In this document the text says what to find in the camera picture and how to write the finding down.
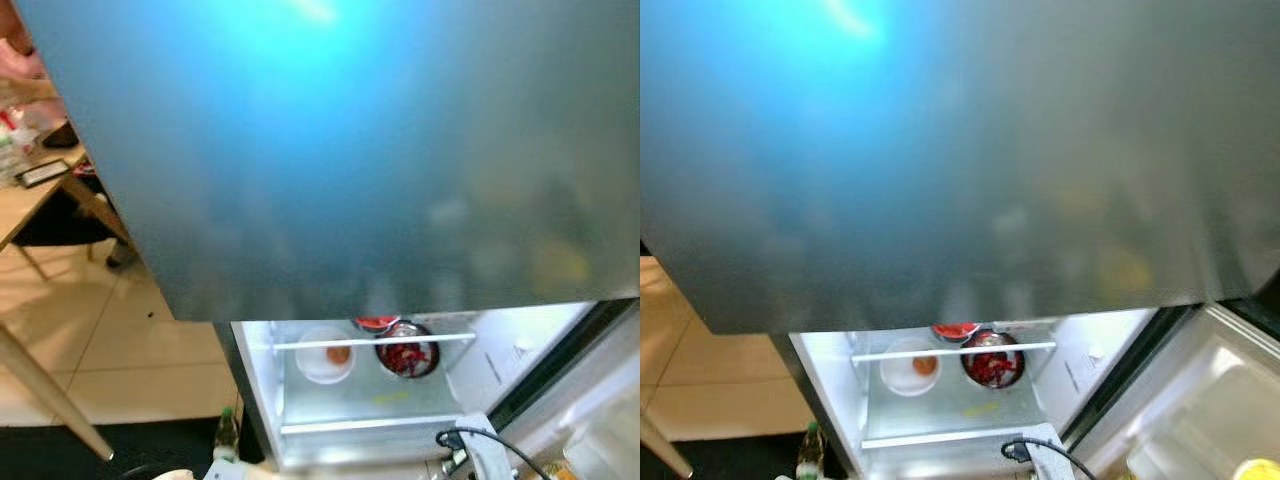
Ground glass fridge shelf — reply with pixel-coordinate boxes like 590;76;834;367
278;345;471;437
270;332;477;351
860;355;1051;449
850;341;1058;362

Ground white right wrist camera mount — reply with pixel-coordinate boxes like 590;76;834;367
455;413;523;480
1022;423;1083;480

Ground small green-capped bottle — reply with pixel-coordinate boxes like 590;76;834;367
213;405;241;463
796;420;826;480

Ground black floor mat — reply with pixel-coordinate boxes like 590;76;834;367
655;432;861;480
0;418;263;480

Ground steel bowl red food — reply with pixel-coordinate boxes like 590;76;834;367
960;330;1027;390
375;320;441;379

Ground grey two-door fridge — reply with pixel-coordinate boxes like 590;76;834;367
15;0;640;480
640;0;1280;480

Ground black smartphone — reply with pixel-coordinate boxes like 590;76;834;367
18;158;71;189

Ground black seat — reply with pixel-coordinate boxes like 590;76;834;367
15;185;116;249

